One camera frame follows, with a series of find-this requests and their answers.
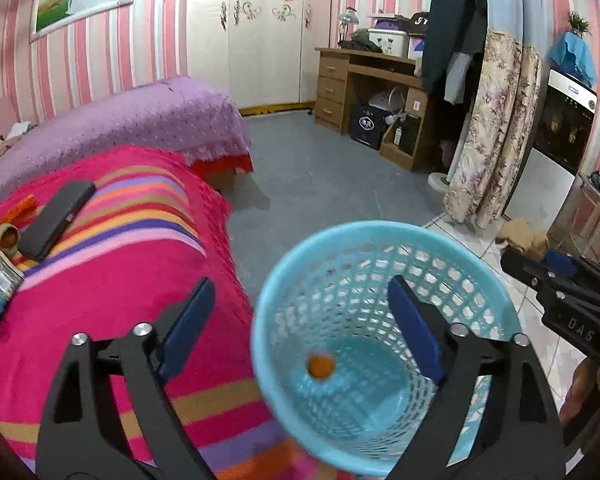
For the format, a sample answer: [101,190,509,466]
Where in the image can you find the light blue plastic basket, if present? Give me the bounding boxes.
[251,220,520,478]

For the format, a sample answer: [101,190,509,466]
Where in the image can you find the black box under desk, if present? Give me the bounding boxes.
[349,104,390,151]

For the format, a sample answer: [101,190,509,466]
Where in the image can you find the desk lamp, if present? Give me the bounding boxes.
[337,6,360,42]

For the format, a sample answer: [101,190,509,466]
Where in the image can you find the striped pink red blanket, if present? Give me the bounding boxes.
[0,146,343,479]

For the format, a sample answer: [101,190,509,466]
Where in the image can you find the person's right hand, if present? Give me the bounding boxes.
[558,358,600,454]

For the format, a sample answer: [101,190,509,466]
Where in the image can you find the purple dotted bedspread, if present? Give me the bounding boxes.
[0,76,252,201]

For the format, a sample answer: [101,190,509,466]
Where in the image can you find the wooden desk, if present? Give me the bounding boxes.
[313,48,432,172]

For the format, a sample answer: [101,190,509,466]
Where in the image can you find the orange snack wrapper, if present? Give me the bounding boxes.
[0,194,36,230]

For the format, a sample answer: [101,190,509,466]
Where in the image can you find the blue cloth on dispenser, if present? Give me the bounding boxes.
[550,32,597,88]

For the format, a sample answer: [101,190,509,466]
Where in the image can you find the floral curtain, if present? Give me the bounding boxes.
[443,29,543,229]

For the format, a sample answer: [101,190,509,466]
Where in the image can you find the black rectangular case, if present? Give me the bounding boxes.
[18,181,96,262]

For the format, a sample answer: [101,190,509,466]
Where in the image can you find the beige printed snack bag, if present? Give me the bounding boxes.
[0,250,24,304]

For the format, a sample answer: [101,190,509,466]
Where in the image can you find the white storage box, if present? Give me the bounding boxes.
[368,28,410,58]

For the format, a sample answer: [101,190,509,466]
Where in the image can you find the dark hanging coat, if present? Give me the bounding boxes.
[420,0,490,106]

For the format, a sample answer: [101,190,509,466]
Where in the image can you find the white wardrobe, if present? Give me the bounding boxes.
[185,0,330,110]

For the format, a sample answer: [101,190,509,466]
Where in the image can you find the white water dispenser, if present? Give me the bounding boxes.
[503,70,597,230]

